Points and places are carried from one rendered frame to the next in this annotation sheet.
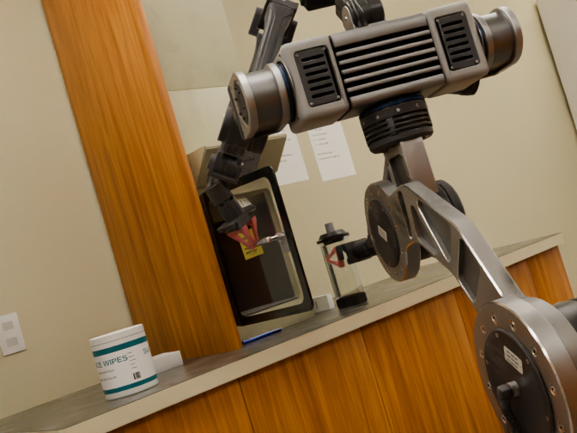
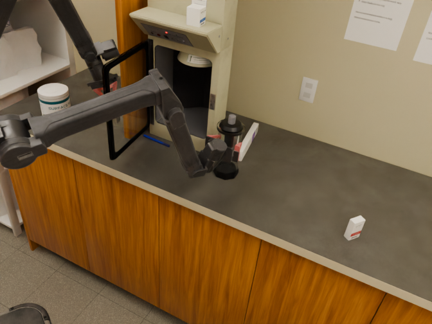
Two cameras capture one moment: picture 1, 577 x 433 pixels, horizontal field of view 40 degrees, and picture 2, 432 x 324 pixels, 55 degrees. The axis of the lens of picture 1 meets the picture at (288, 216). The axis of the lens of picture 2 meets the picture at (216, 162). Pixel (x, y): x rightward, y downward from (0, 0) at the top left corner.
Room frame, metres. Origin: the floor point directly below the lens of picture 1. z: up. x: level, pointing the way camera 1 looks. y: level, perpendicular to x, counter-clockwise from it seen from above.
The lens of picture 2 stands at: (1.91, -1.33, 1.98)
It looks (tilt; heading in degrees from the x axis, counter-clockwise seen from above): 36 degrees down; 66
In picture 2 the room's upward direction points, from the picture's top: 6 degrees clockwise
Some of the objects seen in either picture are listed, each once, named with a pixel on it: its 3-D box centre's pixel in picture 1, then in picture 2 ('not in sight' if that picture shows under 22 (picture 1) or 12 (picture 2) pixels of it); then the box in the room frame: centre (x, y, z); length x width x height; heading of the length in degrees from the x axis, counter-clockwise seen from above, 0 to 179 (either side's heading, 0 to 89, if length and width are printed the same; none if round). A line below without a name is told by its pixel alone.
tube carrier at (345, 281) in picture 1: (342, 268); (228, 148); (2.50, -0.12, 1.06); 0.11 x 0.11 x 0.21
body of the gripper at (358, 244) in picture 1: (363, 249); (216, 154); (2.42, -0.19, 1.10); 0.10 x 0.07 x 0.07; 132
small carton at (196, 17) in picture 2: not in sight; (196, 15); (2.39, 0.03, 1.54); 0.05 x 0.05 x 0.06; 47
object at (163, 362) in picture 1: (148, 367); not in sight; (2.20, 0.50, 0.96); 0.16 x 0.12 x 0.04; 123
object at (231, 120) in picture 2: (331, 233); (231, 123); (2.50, -0.12, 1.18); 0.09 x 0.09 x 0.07
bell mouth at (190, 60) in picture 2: not in sight; (199, 52); (2.46, 0.18, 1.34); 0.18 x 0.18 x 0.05
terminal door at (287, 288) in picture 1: (253, 249); (128, 100); (2.16, 0.12, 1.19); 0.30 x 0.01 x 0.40; 47
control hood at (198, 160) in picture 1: (240, 160); (175, 33); (2.33, 0.09, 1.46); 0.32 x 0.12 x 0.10; 132
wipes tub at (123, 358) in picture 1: (124, 361); (55, 103); (1.88, 0.48, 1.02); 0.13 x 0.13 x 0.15
